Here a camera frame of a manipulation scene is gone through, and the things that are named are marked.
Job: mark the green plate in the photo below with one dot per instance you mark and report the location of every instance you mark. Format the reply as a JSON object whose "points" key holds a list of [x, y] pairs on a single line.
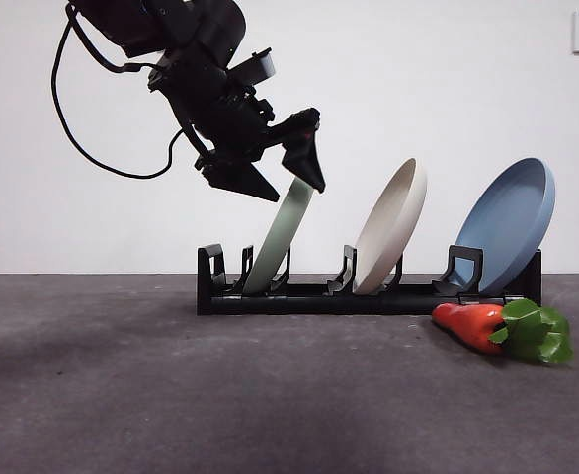
{"points": [[274, 237]]}

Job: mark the black plate rack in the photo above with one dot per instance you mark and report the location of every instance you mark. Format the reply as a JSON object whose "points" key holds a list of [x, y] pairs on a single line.
{"points": [[319, 303]]}

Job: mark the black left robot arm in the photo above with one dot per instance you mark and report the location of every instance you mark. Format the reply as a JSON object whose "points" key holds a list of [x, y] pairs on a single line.
{"points": [[186, 24]]}

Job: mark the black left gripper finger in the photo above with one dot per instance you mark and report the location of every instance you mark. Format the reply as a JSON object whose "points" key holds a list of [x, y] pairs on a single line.
{"points": [[242, 180], [304, 158]]}

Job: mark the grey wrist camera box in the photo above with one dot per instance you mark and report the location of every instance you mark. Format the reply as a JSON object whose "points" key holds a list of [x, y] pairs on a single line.
{"points": [[255, 66]]}

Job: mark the blue plate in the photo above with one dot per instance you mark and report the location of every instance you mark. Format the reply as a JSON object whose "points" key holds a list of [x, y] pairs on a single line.
{"points": [[507, 222]]}

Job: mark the orange carrot with green leaves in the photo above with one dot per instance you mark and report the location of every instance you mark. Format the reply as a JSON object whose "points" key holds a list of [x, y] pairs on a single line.
{"points": [[467, 326]]}

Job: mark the beige plate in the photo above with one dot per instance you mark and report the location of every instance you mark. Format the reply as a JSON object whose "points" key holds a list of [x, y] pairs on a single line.
{"points": [[388, 232]]}

